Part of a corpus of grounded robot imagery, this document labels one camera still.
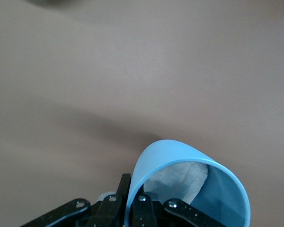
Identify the white tissue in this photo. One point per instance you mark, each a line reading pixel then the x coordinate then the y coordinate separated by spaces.
pixel 177 177

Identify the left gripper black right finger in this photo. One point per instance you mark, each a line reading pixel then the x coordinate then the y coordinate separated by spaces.
pixel 143 212

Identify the blue cup holding tissue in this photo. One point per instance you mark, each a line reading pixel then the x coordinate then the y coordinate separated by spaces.
pixel 170 151

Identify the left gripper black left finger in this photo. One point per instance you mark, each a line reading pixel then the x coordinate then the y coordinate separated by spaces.
pixel 104 210

